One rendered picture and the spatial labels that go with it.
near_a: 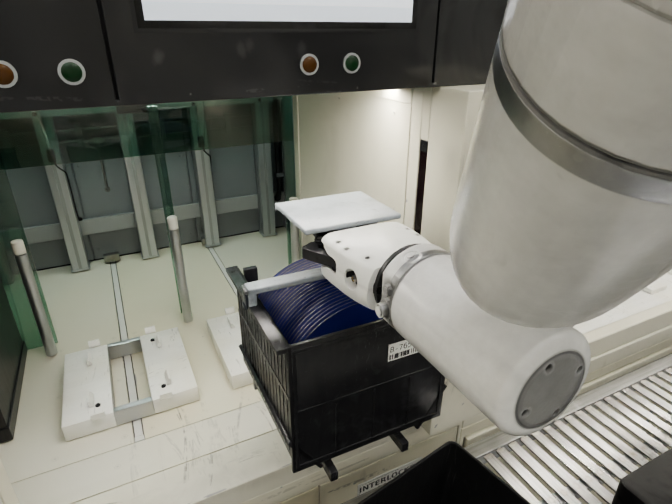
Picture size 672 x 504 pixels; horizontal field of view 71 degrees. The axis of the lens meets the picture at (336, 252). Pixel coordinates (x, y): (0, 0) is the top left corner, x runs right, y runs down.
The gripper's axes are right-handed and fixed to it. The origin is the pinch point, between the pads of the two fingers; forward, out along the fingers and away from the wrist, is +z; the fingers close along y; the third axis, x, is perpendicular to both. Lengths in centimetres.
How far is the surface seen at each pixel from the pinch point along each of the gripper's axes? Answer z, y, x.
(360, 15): 1.5, 3.2, 22.7
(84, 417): 22, -34, -35
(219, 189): 92, 5, -22
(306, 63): 1.2, -3.2, 18.2
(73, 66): 1.1, -24.5, 18.3
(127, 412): 21, -28, -36
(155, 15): 1.4, -17.3, 22.3
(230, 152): 92, 10, -11
